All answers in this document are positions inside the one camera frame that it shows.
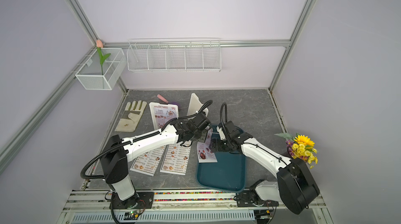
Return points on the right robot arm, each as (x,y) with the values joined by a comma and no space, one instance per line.
(295,186)

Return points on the yellow artificial flower bouquet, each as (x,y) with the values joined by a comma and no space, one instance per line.
(302,147)

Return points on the pink artificial tulip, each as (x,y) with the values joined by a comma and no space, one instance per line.
(102,57)

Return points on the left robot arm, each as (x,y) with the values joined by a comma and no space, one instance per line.
(111,165)

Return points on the white menu holder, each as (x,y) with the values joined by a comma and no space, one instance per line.
(194,105)
(164,114)

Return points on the teal plastic tray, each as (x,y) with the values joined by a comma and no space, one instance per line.
(228,174)

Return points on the white mesh wall basket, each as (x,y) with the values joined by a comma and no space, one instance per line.
(89,74)

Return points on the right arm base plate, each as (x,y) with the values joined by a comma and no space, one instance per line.
(248,198)

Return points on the Dim Sum Inn menu sheet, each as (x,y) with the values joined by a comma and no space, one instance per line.
(148,163)

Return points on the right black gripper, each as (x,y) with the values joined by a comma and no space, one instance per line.
(217,148)

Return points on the white wire wall rack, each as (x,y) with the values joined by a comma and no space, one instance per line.
(174,55)

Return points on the pink purple toy trowel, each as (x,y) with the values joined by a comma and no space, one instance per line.
(166,101)

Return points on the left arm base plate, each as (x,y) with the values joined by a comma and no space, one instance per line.
(141,200)

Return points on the restaurant special menu sheet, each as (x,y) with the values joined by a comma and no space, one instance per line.
(165,115)

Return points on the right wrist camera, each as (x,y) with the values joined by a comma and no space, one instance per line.
(221,132)

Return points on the white green work glove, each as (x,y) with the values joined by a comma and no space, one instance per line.
(131,116)

